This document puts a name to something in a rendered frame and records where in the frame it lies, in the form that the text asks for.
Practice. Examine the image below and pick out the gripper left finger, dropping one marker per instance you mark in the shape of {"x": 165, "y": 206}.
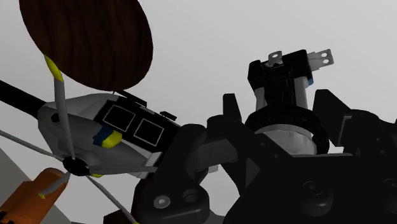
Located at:
{"x": 173, "y": 189}

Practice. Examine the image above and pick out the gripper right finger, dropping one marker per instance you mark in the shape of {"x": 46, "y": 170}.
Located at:
{"x": 366, "y": 130}

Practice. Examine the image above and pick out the black and white cylindrical device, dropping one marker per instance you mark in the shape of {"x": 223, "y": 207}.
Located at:
{"x": 279, "y": 83}

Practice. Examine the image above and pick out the white and black toy helicopter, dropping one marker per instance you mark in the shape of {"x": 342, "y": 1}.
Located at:
{"x": 77, "y": 136}

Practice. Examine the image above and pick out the orange plastic object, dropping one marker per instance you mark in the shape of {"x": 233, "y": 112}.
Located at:
{"x": 24, "y": 201}

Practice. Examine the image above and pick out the brown wooden oval plate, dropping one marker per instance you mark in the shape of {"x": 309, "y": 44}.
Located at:
{"x": 90, "y": 40}

